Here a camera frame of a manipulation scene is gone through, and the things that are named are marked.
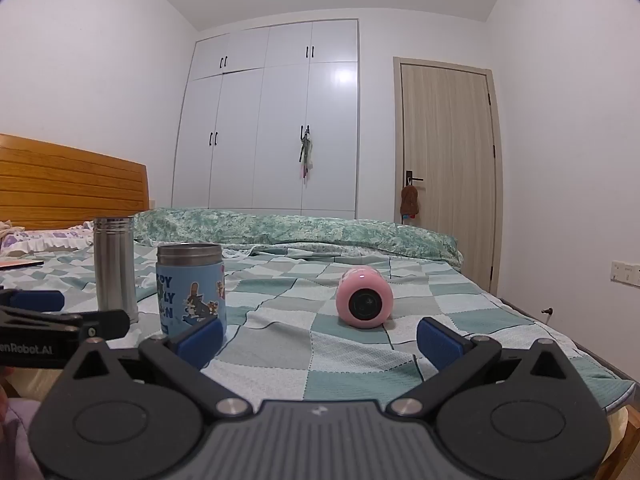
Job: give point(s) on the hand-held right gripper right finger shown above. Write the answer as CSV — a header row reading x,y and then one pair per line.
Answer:
x,y
440,342

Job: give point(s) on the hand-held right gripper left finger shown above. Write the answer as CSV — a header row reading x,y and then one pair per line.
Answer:
x,y
202,342

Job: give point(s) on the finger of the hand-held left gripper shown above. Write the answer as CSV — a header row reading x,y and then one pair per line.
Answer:
x,y
102,324
35,301

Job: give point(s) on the pink round bottle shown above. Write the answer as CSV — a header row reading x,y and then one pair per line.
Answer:
x,y
365,295

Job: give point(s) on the blue cartoon cup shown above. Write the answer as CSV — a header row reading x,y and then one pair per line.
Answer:
x,y
190,290

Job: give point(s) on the stainless steel thermos cup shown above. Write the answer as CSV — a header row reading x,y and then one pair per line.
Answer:
x,y
115,265

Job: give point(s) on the pink flat book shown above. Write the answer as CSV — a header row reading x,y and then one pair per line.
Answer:
x,y
20,263

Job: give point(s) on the purple floral pillow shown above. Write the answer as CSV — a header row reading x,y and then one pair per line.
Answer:
x,y
45,237

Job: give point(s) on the lilac clothing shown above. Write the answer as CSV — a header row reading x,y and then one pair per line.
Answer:
x,y
15,440

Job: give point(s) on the checkered green bed sheet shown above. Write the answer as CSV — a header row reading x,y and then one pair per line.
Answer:
x,y
300,320

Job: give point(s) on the wooden headboard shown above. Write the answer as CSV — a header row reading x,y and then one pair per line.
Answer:
x,y
70,180

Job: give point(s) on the green floral quilt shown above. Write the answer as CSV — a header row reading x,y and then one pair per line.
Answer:
x,y
310,230

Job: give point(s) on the light wooden door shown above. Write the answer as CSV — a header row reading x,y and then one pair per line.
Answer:
x,y
450,170

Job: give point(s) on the hanging ornament with pink tassel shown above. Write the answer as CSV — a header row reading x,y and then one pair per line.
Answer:
x,y
306,152

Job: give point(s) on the white wardrobe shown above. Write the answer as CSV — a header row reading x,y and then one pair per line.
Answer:
x,y
270,120

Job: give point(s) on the white wall socket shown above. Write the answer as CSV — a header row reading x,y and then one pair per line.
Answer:
x,y
626,273

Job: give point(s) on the wooden bed frame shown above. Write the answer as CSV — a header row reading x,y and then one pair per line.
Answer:
x,y
622,440

